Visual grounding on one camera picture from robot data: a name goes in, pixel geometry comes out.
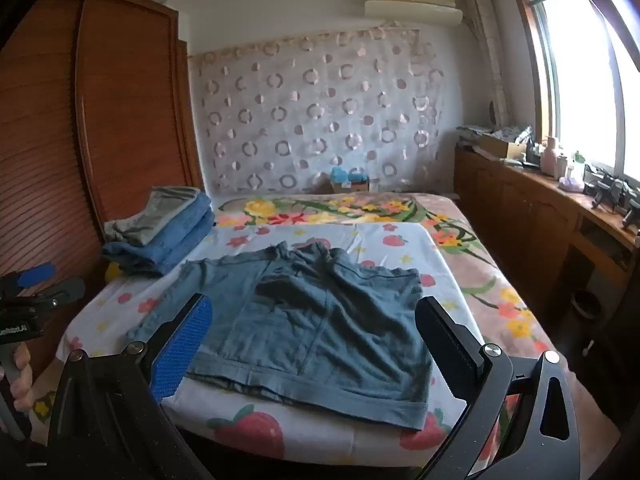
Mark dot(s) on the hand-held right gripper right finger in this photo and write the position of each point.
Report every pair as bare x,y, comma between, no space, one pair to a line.
445,347

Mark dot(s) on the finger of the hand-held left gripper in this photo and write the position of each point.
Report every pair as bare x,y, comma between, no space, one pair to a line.
37,274
65,291

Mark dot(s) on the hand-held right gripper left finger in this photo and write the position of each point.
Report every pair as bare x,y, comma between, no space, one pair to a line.
182,355

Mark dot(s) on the grey-blue short pants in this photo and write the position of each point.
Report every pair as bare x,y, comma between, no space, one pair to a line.
310,330

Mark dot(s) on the folded grey-green pants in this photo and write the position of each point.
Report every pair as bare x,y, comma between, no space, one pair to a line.
150,215

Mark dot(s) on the person's left hand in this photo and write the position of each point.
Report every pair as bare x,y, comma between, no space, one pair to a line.
22,385

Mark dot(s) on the yellow cloth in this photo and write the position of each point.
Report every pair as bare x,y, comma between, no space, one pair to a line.
113,272

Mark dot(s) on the pink floral blanket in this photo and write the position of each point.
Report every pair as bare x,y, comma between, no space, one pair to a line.
480,260

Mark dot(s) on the folded blue jeans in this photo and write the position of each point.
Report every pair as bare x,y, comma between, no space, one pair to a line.
170,240

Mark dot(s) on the round waste bin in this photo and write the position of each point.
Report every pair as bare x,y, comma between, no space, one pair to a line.
587,305

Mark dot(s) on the wooden cabinet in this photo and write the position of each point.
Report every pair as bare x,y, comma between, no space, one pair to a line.
525,220

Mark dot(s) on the wooden wardrobe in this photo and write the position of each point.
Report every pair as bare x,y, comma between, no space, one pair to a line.
100,135

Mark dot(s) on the white flower-printed sheet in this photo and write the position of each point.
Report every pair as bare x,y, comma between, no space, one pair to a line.
320,232

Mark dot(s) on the small cardboard box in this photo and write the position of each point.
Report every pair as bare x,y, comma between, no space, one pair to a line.
352,186

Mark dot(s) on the blue plastic bag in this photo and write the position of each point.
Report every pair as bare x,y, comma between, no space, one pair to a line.
345,175

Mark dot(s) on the open cardboard box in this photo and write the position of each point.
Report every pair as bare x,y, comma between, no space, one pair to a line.
505,150

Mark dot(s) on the tissue pack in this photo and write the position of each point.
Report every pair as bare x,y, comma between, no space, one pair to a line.
571,184

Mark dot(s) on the pink bottle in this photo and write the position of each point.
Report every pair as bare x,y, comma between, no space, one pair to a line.
550,160

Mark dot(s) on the green-capped bottle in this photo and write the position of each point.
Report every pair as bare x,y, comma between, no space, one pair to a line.
578,167

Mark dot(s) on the black metal stand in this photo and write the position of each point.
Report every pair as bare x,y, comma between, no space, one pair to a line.
632,215
605,190

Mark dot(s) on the patterned cloth pile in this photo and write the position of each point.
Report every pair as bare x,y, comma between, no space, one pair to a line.
510,132

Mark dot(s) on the window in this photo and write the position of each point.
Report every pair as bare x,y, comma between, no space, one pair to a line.
580,85

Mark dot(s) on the cream patterned curtain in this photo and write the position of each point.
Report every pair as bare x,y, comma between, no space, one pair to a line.
487,50

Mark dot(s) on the circle-patterned wall cloth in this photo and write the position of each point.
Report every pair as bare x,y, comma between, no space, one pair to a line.
310,125

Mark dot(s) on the wall air conditioner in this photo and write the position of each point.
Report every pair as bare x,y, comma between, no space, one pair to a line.
410,7

